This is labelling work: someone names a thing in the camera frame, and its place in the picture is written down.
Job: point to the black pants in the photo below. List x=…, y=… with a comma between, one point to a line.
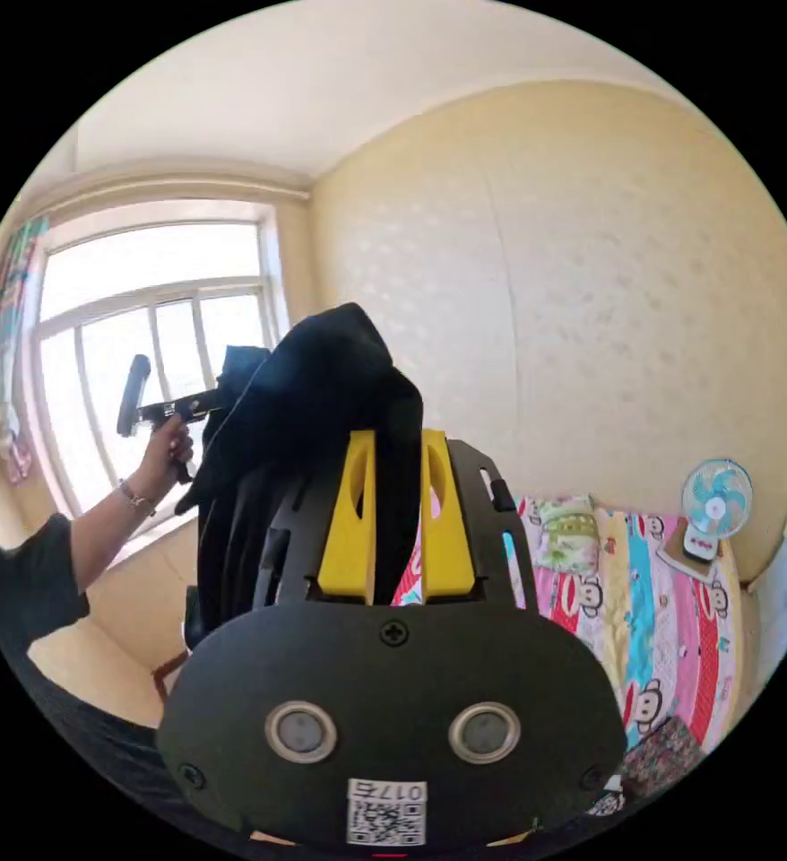
x=313, y=403

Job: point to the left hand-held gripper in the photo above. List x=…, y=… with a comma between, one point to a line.
x=178, y=405

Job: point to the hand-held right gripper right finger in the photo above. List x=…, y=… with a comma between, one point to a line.
x=448, y=545

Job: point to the person's left forearm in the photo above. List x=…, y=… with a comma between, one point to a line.
x=111, y=531

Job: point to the colourful striped curtain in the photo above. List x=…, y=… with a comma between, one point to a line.
x=13, y=336

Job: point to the bed with cartoon printed sheet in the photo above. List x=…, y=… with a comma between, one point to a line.
x=642, y=605

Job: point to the small blue and white fan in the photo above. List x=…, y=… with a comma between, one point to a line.
x=713, y=508

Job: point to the person's left hand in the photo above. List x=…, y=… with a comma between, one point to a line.
x=165, y=457

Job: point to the dark floral cushion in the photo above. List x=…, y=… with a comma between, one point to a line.
x=662, y=750

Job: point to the person's body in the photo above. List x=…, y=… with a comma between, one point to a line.
x=10, y=585

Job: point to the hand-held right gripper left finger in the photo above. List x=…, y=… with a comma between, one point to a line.
x=348, y=531

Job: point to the window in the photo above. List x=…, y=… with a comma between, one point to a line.
x=131, y=303

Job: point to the green floral pillow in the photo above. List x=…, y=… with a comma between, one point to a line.
x=565, y=535

